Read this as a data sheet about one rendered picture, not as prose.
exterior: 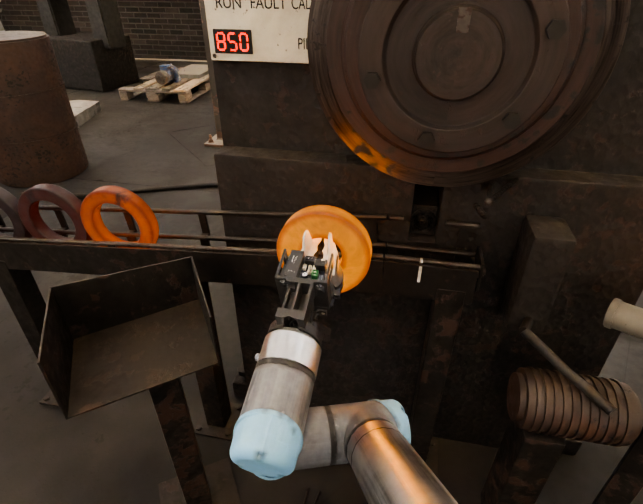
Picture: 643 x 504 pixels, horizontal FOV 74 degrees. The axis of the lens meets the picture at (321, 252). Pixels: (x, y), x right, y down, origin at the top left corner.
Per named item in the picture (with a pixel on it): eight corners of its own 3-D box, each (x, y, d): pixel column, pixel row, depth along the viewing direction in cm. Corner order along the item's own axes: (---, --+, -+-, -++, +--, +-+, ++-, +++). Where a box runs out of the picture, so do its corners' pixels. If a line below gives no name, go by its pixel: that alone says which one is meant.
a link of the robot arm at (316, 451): (325, 476, 60) (336, 454, 52) (243, 488, 58) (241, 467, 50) (317, 419, 65) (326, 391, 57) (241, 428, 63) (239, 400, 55)
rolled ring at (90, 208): (64, 201, 102) (74, 195, 104) (109, 264, 110) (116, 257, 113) (123, 182, 95) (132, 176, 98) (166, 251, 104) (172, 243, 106)
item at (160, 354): (138, 491, 120) (48, 286, 80) (231, 456, 129) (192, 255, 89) (144, 570, 104) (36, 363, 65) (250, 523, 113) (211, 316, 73)
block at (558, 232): (497, 300, 102) (523, 210, 89) (533, 304, 101) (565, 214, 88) (504, 331, 93) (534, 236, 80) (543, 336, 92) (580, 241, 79)
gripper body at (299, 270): (336, 249, 59) (319, 324, 51) (339, 287, 65) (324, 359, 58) (283, 244, 60) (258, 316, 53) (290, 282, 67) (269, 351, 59)
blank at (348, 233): (273, 206, 71) (267, 215, 68) (367, 201, 67) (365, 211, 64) (290, 284, 78) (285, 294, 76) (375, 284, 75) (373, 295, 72)
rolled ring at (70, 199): (68, 188, 100) (78, 183, 103) (4, 188, 104) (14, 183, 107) (97, 255, 110) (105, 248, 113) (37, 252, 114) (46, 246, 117)
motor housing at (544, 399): (468, 486, 121) (515, 351, 92) (552, 502, 117) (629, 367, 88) (472, 536, 110) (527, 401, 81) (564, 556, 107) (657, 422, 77)
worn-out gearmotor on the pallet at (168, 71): (172, 79, 507) (169, 59, 495) (191, 79, 503) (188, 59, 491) (154, 86, 474) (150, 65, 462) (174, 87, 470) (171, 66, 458)
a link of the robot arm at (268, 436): (226, 469, 49) (221, 448, 43) (254, 380, 57) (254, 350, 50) (293, 486, 49) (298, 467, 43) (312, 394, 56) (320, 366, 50)
